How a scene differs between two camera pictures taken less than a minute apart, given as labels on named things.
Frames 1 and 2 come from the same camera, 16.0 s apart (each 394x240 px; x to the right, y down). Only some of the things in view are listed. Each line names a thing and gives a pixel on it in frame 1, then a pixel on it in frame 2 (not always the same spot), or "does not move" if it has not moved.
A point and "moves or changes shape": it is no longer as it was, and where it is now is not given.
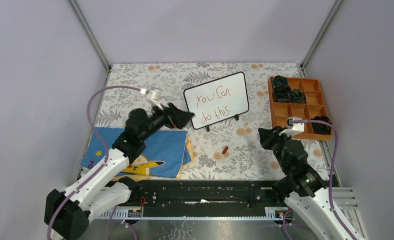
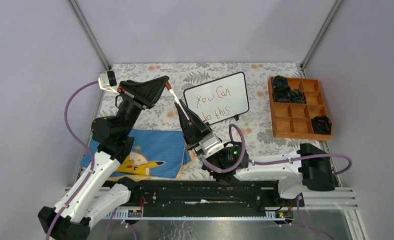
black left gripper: [174, 117] → [151, 89]
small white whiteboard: [217, 100] does not move
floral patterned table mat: [228, 151] does not move
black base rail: [210, 194] does not move
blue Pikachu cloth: [164, 154] does not move
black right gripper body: [274, 141] → [197, 145]
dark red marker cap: [224, 151] moves or changes shape
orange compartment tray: [315, 106] does not move
